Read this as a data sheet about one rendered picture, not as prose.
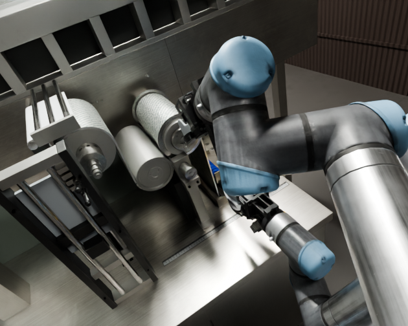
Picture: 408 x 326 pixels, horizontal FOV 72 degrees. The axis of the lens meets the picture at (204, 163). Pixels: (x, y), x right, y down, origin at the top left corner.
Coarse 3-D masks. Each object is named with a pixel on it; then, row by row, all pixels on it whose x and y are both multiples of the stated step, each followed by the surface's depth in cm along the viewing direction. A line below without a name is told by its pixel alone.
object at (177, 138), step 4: (180, 128) 81; (176, 132) 81; (180, 132) 82; (172, 136) 82; (176, 136) 82; (180, 136) 83; (172, 140) 82; (176, 140) 82; (180, 140) 83; (184, 140) 84; (172, 144) 83; (176, 144) 83; (180, 144) 84; (188, 144) 85; (176, 148) 84; (180, 148) 84
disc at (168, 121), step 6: (174, 114) 81; (168, 120) 80; (174, 120) 81; (162, 126) 80; (162, 132) 81; (162, 138) 82; (162, 144) 83; (198, 144) 90; (162, 150) 84; (192, 150) 90; (168, 156) 86; (174, 156) 87
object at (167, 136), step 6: (168, 126) 81; (174, 126) 81; (168, 132) 81; (168, 138) 82; (198, 138) 87; (168, 144) 83; (192, 144) 87; (168, 150) 84; (174, 150) 85; (180, 150) 86
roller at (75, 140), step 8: (72, 136) 70; (80, 136) 71; (88, 136) 72; (96, 136) 73; (104, 136) 74; (72, 144) 70; (80, 144) 72; (96, 144) 74; (104, 144) 75; (112, 144) 76; (104, 152) 76; (112, 152) 77; (112, 160) 78
